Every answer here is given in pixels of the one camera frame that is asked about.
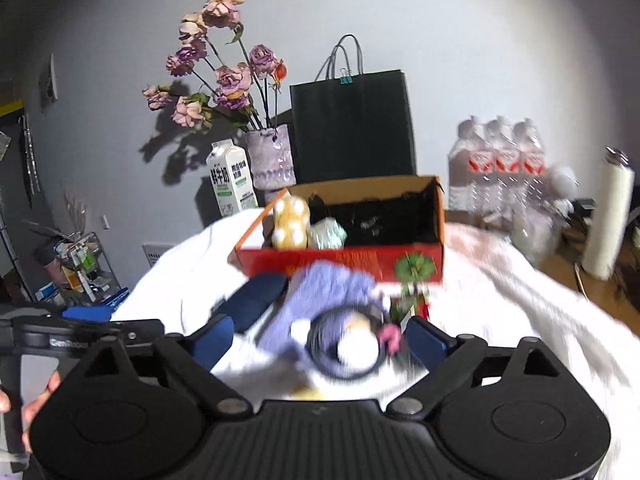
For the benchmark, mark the dried pink purple flowers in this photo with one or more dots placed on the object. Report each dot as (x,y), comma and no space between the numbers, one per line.
(217,76)

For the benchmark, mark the wire rack with clutter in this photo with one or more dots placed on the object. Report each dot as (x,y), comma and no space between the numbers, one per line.
(77,262)

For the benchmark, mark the white thermos bottle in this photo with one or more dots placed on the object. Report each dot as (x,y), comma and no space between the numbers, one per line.
(609,218)

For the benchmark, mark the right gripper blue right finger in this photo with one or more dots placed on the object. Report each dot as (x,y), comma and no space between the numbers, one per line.
(428,345)

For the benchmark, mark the shrink-wrapped water bottle pack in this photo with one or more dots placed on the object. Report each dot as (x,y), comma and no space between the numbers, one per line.
(496,167)

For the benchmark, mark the white round ribbed cap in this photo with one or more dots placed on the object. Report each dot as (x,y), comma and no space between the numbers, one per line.
(358,349)

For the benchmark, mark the white green milk carton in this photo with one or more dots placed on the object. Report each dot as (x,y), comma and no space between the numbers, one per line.
(231,179)

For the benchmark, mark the white round lamp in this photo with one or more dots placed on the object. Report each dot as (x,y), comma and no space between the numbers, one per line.
(562,188)

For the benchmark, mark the mint green white trinket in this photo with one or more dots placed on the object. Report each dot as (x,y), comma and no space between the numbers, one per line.
(326,234)

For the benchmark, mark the clear glass cup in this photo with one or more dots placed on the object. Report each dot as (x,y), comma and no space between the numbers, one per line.
(535,232)

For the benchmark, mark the yellow white plush toy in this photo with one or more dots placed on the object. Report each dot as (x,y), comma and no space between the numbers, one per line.
(291,217)

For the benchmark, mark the person's left hand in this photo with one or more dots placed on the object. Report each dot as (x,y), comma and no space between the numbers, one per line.
(32,409)

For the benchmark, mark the black paper shopping bag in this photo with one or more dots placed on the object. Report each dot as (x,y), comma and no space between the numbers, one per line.
(351,131)

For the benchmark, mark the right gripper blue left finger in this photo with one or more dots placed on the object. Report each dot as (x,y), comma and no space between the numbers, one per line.
(210,343)

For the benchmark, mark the white fluffy towel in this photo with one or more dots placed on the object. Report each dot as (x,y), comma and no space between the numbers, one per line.
(489,290)

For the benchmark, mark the orange cardboard box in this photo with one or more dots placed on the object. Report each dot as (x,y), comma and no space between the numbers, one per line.
(395,229)

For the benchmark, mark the dark blue case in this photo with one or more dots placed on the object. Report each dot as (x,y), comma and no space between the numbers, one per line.
(247,305)

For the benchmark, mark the white booklet against wall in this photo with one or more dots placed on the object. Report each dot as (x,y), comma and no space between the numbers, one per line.
(153,251)

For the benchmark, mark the purple drawstring pouch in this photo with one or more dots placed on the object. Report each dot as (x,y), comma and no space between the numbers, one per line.
(324,301)

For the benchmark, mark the purple glass vase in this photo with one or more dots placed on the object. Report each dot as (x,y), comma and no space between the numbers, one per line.
(271,160)

